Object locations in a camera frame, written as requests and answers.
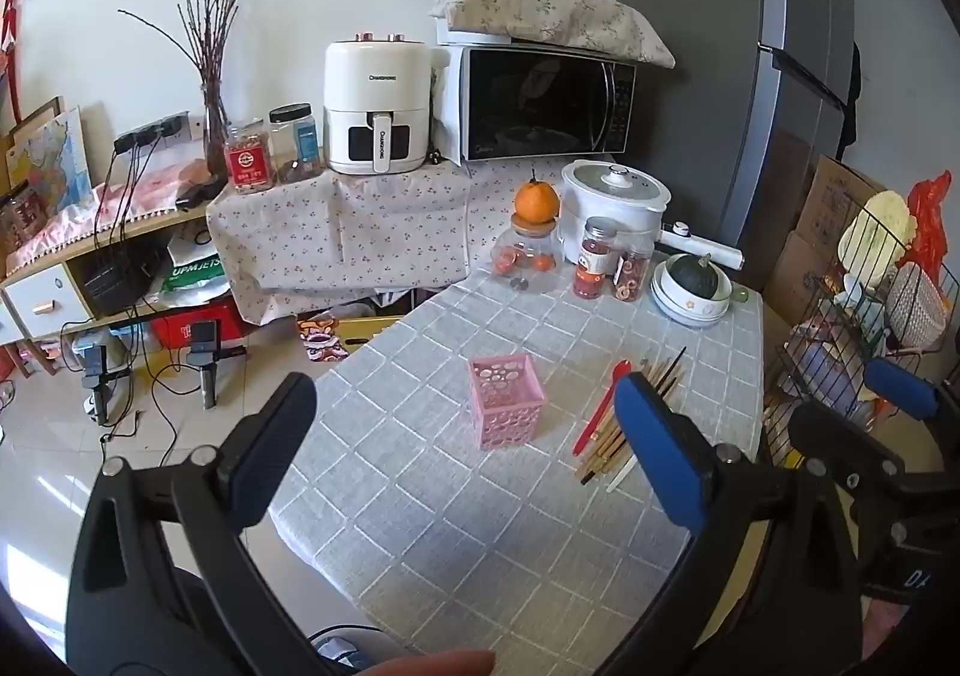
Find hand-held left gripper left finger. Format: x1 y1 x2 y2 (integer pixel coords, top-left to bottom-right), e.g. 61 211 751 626
66 372 325 676

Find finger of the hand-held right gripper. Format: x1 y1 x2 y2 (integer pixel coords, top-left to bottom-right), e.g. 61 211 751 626
862 356 960 444
791 402 907 497

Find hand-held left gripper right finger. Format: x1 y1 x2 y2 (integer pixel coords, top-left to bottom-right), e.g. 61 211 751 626
600 372 865 676

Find pile of assorted chopsticks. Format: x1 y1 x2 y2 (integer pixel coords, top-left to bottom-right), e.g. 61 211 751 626
574 346 687 486

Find red plastic spoon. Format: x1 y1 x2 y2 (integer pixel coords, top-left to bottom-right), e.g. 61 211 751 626
572 359 633 457

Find pink perforated utensil basket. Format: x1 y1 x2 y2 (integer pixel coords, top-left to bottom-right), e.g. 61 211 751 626
469 355 546 452

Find person's left hand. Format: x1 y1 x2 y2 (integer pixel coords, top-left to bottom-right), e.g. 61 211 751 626
341 650 496 676

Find woven basket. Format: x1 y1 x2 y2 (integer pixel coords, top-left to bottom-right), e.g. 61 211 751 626
889 263 950 351

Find black floor stand device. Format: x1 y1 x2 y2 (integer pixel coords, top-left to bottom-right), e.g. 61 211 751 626
187 319 245 411
81 344 125 426

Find stack of white bowls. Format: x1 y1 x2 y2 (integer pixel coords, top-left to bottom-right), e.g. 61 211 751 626
649 256 734 329

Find colourful printed bag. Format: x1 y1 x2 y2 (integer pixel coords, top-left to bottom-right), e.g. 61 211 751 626
298 316 350 363

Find red box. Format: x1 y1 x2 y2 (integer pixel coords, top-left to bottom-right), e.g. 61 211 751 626
150 304 248 351

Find pale yellow plate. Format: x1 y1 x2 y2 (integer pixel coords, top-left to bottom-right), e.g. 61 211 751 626
838 190 917 261

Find jar of dried fruit slices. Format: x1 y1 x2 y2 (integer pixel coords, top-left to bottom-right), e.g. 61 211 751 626
611 248 655 303

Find red plastic bag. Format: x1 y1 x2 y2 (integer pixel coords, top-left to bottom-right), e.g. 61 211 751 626
906 172 953 264

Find dark green squash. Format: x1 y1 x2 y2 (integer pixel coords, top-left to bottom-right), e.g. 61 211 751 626
667 253 722 299

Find cardboard box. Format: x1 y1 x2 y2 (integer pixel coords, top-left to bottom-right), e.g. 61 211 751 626
765 154 887 339

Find grey checked tablecloth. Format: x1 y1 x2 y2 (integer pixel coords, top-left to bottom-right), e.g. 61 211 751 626
266 263 766 656

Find jar of red spice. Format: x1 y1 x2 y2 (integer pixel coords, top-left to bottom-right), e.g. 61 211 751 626
574 217 617 300

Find green and white bag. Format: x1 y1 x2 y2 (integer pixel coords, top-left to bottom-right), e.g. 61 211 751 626
165 229 235 294

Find black box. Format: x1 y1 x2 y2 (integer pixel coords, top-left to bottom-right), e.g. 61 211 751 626
82 248 163 317

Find glass jar with cork lid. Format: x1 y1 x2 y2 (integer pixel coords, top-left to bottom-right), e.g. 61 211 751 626
491 211 563 294

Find floral tablecloth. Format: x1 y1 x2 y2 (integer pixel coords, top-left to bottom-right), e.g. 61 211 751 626
206 154 593 317

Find white rice cooker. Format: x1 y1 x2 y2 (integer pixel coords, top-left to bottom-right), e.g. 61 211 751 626
559 160 672 264

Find wooden cabinet with white drawer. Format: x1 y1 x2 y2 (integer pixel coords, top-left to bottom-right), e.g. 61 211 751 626
0 199 226 378

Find orange fruit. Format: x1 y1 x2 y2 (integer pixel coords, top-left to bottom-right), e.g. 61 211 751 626
514 169 562 224

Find red label snack jar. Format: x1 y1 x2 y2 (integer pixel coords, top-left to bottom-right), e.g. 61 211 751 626
223 119 272 195

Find pink cloth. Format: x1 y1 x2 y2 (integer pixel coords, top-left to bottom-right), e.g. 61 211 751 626
4 158 226 279

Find clear jar with black lid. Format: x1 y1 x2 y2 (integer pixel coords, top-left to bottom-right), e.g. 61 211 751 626
268 103 323 186

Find glass vase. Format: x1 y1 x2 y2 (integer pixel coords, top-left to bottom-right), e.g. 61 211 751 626
201 71 230 178

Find grey refrigerator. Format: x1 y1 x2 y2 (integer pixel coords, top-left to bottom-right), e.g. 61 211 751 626
616 0 863 291

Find framed map picture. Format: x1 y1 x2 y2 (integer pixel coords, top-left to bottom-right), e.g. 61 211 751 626
6 106 95 212

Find black and white microwave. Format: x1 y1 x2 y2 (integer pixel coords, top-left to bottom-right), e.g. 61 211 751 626
437 43 638 167

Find white air fryer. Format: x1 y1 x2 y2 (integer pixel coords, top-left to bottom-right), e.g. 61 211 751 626
324 32 434 177

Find dried branches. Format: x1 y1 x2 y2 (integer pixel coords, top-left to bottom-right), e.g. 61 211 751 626
118 0 260 93

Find floral cushion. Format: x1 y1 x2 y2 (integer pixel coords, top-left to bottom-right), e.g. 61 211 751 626
429 0 676 71

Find black wire rack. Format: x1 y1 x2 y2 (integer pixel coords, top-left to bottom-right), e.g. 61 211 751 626
784 192 952 422

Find wall power strip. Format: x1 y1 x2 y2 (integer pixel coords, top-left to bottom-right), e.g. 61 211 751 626
112 112 190 156

